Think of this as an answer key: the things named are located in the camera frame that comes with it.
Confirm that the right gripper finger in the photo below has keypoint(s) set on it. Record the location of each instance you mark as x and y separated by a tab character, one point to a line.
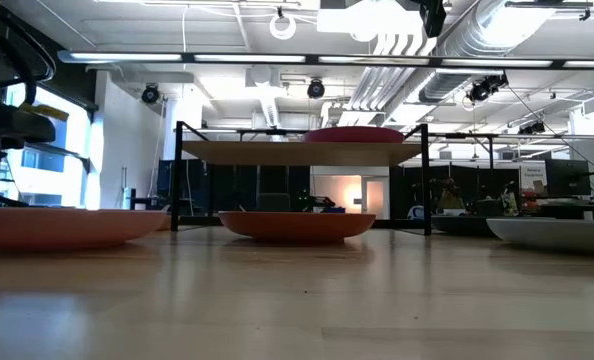
433	17

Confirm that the light pink plate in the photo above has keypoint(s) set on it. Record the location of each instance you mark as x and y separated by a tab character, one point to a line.
52	227

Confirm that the magenta plate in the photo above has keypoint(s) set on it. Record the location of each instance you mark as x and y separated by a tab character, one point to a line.
352	135

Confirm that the dark grey plate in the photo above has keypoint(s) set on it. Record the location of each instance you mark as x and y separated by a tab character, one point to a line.
459	226

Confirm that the pale grey plate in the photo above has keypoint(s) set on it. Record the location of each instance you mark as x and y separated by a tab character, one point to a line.
552	234

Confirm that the terracotta orange plate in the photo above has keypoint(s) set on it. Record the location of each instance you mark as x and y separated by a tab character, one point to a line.
297	227

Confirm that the yellow tag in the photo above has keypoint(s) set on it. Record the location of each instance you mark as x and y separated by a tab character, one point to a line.
44	111

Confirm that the large glass window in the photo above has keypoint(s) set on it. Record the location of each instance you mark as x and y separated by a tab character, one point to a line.
42	170

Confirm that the black ceiling spotlight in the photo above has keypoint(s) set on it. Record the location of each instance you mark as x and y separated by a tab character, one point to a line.
150	95
479	91
315	90

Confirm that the white printed sign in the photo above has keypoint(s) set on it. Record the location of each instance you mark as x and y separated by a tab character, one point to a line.
532	175

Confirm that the black overhead light bar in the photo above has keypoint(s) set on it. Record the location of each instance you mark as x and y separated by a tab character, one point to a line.
249	58

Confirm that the lit doorway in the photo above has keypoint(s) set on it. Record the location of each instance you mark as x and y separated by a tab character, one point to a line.
376	197

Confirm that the dark background monitor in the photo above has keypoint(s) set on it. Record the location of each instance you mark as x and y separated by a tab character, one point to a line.
567	177

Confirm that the dark office partition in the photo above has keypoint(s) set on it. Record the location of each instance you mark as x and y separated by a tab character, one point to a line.
237	185

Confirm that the silver ventilation duct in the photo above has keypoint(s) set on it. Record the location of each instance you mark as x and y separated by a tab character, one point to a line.
442	87

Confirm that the wooden shelf with black frame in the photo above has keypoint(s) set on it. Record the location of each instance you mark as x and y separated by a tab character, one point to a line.
297	152

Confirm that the black dish rack frame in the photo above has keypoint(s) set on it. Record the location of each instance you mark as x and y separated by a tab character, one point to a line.
197	220

